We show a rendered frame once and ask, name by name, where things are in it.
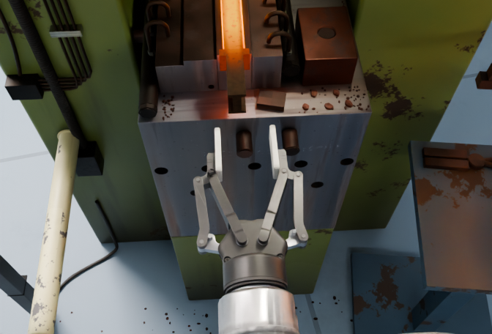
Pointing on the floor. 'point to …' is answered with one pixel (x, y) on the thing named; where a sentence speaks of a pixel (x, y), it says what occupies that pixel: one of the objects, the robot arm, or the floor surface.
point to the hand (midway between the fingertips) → (246, 149)
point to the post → (15, 286)
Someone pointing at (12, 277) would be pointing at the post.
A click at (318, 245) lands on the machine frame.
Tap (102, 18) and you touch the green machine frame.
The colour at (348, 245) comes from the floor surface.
